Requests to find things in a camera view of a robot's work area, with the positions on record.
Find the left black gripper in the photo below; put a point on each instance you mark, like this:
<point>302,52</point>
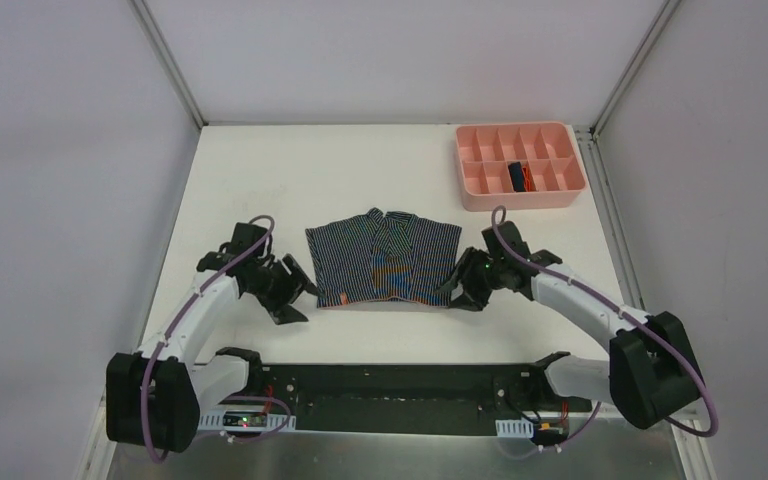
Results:
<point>281,288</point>

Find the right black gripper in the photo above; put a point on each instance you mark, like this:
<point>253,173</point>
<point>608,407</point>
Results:
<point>470,285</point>

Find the striped blue underwear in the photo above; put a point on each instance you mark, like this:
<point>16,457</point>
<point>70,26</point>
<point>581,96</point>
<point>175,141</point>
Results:
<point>383,256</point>

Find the navy orange underwear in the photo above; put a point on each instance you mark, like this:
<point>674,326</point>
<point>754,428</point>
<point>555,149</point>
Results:
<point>520,177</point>

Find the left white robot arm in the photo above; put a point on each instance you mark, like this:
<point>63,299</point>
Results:
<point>185,338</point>

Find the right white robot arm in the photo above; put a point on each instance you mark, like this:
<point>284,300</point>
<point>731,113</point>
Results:
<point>609,331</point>

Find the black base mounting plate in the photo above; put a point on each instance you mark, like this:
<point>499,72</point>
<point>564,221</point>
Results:
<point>459,399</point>

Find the pink divided organizer tray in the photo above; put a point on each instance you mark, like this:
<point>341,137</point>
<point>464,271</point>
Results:
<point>483,152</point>

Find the aluminium frame rail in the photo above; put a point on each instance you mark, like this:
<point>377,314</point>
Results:
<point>170,392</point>

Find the left white cable duct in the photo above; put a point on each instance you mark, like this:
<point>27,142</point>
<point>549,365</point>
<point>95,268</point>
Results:
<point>244,421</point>

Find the white cable duct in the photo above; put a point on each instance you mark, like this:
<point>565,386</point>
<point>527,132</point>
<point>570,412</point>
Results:
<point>514,428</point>
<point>244,421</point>

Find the right white cable duct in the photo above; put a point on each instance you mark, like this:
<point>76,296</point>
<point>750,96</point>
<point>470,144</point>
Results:
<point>514,428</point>

